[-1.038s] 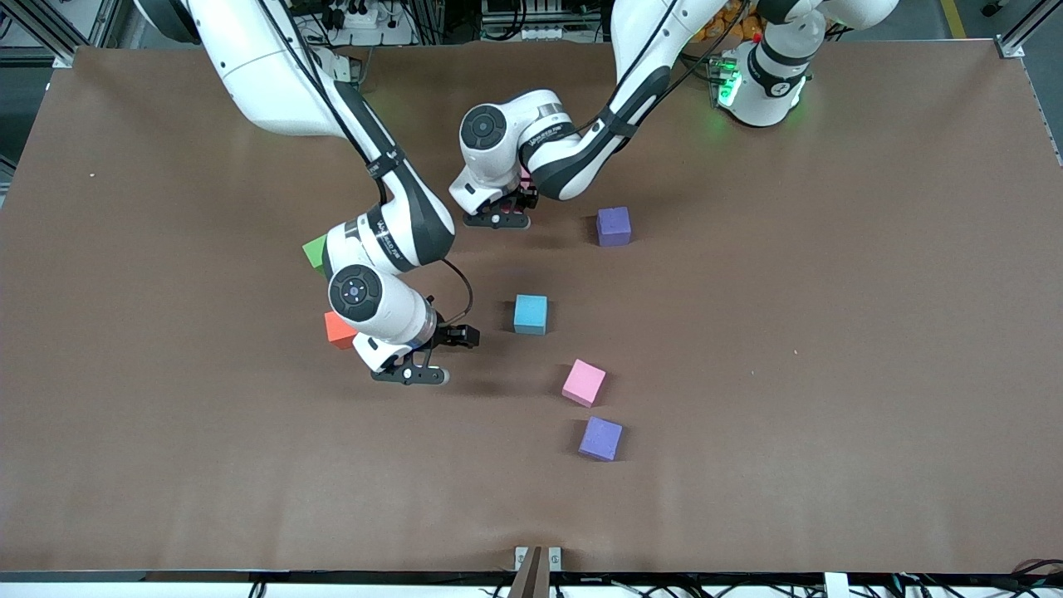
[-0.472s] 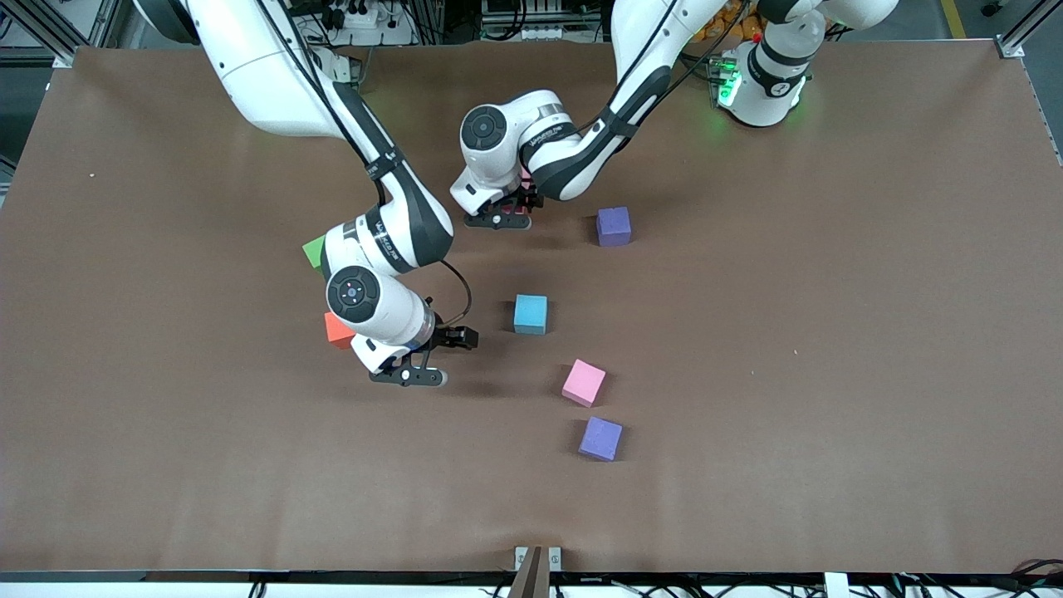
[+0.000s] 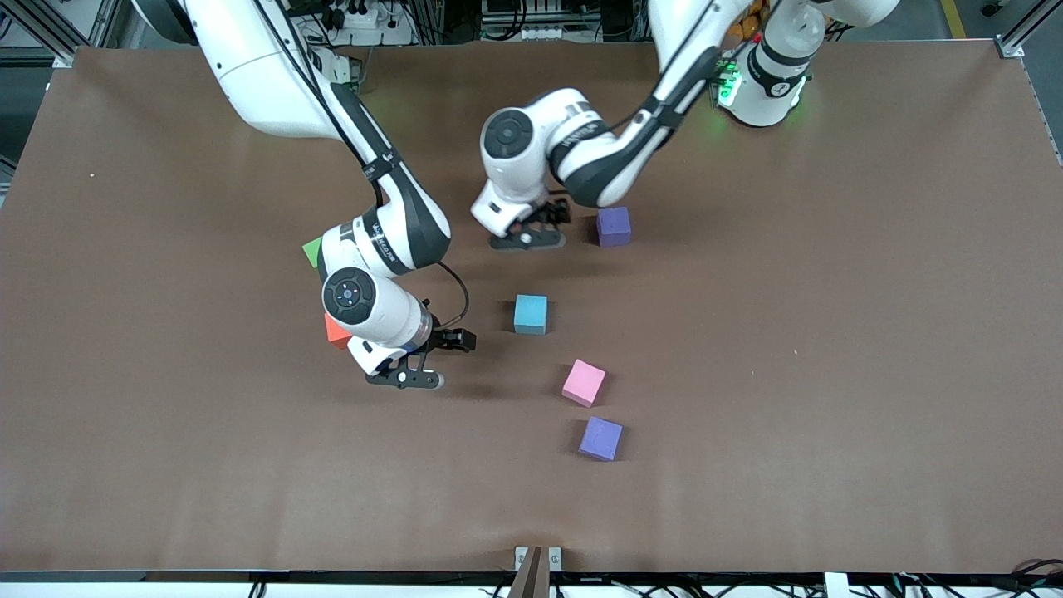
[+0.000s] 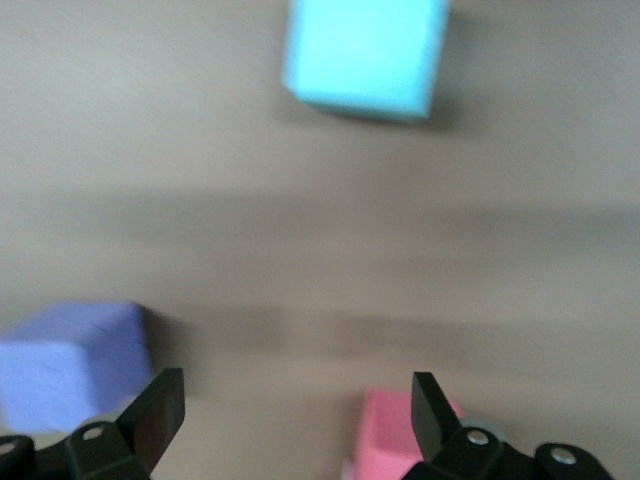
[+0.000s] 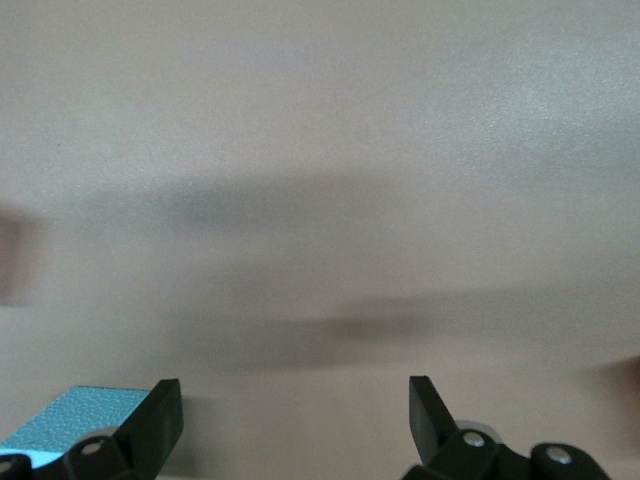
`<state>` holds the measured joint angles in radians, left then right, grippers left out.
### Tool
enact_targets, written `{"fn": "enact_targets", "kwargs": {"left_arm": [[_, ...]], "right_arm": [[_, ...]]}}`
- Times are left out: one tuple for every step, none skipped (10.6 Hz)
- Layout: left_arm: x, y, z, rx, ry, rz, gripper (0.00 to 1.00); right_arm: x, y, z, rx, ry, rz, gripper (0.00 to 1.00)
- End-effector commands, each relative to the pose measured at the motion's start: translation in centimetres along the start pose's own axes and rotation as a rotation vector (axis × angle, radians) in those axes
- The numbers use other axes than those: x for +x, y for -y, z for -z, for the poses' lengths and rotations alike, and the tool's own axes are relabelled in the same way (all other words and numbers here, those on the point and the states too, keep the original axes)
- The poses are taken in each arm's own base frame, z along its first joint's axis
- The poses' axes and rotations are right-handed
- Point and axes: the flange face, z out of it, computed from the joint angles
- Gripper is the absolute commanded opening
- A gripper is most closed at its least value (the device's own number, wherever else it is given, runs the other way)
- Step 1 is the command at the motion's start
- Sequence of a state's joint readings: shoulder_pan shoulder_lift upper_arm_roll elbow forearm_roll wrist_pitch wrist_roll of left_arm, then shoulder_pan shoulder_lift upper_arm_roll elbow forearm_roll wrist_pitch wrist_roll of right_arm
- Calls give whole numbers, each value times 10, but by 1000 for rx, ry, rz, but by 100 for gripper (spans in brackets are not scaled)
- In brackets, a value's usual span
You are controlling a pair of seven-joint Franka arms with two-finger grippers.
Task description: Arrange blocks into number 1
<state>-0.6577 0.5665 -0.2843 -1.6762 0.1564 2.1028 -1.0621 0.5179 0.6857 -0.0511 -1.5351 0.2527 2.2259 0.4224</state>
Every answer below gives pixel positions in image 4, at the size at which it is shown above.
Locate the teal blue foam cube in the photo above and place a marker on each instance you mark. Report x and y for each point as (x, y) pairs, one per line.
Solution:
(365, 55)

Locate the purple foam cube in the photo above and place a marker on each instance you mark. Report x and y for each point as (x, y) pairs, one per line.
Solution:
(70, 365)

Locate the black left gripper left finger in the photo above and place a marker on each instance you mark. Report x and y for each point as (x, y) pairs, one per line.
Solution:
(150, 430)

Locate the dark pink foam cube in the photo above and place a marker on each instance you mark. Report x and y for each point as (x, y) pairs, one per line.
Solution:
(385, 440)

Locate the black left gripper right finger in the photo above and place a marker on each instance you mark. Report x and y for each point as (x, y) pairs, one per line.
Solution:
(437, 435)

